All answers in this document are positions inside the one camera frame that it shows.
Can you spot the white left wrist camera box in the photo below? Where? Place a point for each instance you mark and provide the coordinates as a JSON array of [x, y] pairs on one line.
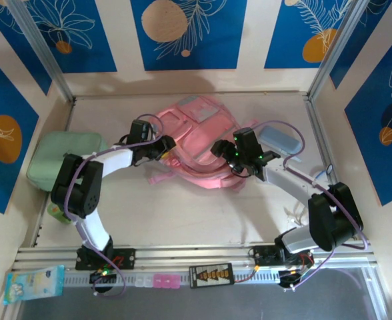
[[154, 129]]

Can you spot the blue wet wipes packet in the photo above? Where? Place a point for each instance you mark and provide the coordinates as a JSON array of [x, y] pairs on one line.
[[32, 283]]

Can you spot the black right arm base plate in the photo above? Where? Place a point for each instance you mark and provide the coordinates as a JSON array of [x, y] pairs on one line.
[[262, 256]]

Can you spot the mint green fabric case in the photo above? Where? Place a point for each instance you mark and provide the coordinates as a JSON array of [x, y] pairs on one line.
[[49, 160]]

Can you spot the black controller board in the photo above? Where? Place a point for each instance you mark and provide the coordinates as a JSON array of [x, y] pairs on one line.
[[291, 278], [103, 276]]

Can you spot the pink plastic clip box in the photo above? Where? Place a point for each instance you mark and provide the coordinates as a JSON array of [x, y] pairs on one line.
[[165, 281]]

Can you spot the clear plastic clip box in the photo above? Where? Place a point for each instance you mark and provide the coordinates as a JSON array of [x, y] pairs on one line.
[[143, 281]]

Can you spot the pink backpack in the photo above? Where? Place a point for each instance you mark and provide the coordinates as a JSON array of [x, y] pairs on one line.
[[196, 140]]

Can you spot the aluminium mounting rail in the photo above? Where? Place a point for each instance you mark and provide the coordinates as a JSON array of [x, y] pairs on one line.
[[199, 255]]

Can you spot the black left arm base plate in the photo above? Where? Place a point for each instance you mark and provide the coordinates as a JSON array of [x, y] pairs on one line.
[[126, 258]]

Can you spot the grey blue glasses case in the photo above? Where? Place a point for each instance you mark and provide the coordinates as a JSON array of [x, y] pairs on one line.
[[276, 136]]

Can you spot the small green bottle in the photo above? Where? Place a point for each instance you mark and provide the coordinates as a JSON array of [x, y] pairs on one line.
[[57, 215]]

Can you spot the aluminium frame post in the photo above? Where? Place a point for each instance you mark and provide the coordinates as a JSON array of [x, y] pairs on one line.
[[332, 50], [42, 50]]

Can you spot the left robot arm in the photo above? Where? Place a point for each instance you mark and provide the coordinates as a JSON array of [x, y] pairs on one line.
[[79, 186]]

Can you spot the black charging board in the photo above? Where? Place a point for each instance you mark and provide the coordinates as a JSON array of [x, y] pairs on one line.
[[211, 275]]

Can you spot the aluminium side rail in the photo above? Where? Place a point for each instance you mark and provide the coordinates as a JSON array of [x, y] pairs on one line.
[[312, 113], [70, 113]]

